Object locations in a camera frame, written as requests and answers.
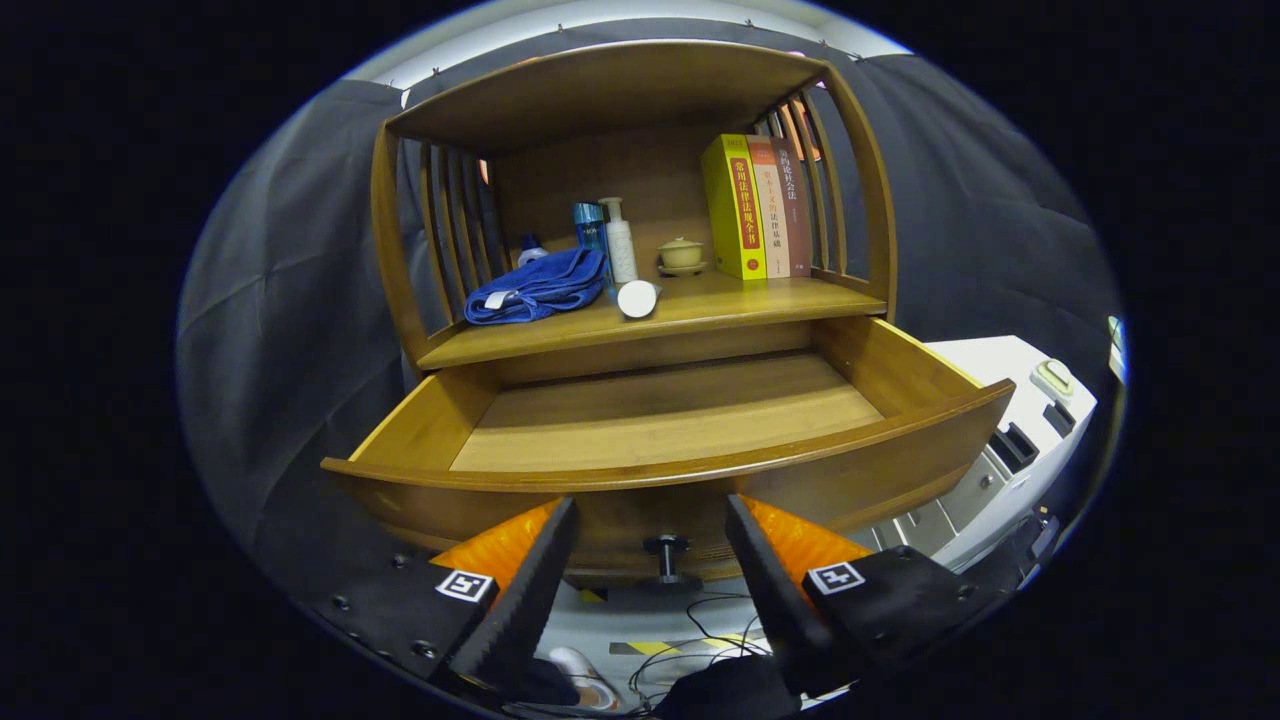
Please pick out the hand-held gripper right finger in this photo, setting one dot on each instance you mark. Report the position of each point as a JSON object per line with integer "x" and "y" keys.
{"x": 775, "y": 605}

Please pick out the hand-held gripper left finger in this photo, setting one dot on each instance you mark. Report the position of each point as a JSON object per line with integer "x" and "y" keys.
{"x": 530, "y": 605}

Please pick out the wooden drawer with black knob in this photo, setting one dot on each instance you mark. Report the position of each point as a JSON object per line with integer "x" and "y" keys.
{"x": 650, "y": 410}

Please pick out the white and green tube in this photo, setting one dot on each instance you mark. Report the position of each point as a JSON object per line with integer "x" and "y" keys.
{"x": 638, "y": 299}

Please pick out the black open tray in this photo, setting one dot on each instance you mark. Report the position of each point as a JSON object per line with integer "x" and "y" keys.
{"x": 1015, "y": 448}

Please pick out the wooden countertop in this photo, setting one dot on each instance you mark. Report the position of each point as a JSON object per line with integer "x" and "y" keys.
{"x": 760, "y": 295}

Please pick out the white drawer cabinet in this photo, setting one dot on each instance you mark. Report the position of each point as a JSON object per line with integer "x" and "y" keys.
{"x": 990, "y": 365}

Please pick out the wooden cabinet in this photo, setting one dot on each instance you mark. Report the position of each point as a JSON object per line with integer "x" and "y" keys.
{"x": 600, "y": 90}

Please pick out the white shoe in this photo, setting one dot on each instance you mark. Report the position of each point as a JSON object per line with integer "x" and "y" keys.
{"x": 580, "y": 675}

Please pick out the dark clothing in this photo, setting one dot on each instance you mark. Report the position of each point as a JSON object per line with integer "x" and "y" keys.
{"x": 720, "y": 690}

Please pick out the dark bulky object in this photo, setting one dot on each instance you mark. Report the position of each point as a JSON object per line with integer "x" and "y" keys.
{"x": 1030, "y": 545}

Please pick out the blue folded towel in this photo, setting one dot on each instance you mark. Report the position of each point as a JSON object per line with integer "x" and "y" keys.
{"x": 540, "y": 285}

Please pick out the beige saucer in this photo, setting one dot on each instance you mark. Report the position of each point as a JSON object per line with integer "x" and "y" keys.
{"x": 682, "y": 272}

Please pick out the small white bottle blue cap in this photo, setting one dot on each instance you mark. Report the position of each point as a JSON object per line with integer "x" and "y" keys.
{"x": 530, "y": 255}

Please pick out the beige lidded teacup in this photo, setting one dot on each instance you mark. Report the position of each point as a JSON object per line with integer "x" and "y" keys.
{"x": 681, "y": 252}

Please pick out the white pump bottle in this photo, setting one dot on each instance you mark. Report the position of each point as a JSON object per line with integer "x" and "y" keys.
{"x": 620, "y": 250}

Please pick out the black backdrop cloth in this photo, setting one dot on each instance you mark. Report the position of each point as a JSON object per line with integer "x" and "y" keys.
{"x": 290, "y": 300}

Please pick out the cream and orange book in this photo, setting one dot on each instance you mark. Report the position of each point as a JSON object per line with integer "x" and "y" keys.
{"x": 773, "y": 215}

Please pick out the brown book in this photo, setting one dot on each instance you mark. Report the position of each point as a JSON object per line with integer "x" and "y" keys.
{"x": 798, "y": 215}

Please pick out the yellow book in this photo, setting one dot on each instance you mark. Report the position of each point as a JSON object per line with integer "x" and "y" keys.
{"x": 732, "y": 205}

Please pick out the small white object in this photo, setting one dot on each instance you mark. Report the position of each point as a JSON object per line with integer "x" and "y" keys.
{"x": 1115, "y": 350}

